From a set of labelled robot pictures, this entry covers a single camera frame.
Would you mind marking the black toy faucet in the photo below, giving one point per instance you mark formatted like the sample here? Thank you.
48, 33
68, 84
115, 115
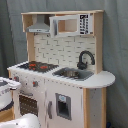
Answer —
82, 64

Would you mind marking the white toy oven door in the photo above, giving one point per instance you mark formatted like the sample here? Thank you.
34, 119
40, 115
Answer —
28, 101

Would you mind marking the black toy stovetop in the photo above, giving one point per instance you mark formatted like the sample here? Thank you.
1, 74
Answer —
38, 66

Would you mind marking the white fridge door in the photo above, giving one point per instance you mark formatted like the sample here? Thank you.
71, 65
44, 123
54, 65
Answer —
64, 108

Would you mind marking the grey toy sink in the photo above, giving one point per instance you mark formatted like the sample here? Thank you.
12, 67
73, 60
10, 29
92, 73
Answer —
73, 74

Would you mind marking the wooden toy kitchen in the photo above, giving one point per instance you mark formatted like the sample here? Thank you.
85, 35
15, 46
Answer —
64, 52

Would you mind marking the red right stove knob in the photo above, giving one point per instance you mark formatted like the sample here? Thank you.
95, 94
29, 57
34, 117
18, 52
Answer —
35, 83

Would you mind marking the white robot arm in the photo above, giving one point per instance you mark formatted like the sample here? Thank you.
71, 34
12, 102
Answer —
26, 121

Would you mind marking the grey range hood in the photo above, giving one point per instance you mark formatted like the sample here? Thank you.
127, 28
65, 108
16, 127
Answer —
41, 24

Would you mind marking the white toy microwave door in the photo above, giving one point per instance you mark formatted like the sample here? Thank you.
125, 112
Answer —
71, 25

